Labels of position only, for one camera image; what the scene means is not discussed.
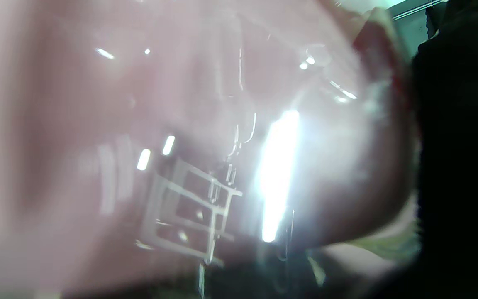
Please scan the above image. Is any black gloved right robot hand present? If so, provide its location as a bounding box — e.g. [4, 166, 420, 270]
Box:
[206, 0, 478, 299]

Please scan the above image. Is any clear airtight container white lid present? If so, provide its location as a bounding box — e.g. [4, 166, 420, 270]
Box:
[0, 0, 420, 299]

